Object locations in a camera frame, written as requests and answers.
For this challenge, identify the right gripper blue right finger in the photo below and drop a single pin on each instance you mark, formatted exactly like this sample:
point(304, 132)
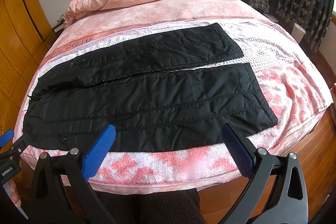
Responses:
point(241, 150)

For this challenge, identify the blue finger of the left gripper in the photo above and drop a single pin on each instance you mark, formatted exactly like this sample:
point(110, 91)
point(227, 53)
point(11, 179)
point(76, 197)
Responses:
point(6, 138)

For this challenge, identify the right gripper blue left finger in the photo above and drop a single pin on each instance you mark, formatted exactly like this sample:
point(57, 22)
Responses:
point(98, 151)

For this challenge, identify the black padded pants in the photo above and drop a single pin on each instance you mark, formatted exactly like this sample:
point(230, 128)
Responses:
point(162, 92)

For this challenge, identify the person's left hand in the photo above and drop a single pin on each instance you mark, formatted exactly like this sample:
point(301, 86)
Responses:
point(14, 193)

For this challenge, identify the orange wooden wardrobe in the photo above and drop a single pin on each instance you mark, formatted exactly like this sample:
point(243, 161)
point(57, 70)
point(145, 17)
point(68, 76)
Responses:
point(26, 36)

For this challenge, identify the white waste bin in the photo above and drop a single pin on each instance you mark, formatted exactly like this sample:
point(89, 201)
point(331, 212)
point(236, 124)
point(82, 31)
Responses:
point(298, 33)

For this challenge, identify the plaid cloth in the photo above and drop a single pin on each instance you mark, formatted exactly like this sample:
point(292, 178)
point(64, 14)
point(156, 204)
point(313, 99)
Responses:
point(260, 5)

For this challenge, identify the wooden bed frame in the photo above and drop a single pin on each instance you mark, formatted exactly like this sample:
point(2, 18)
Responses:
point(316, 154)

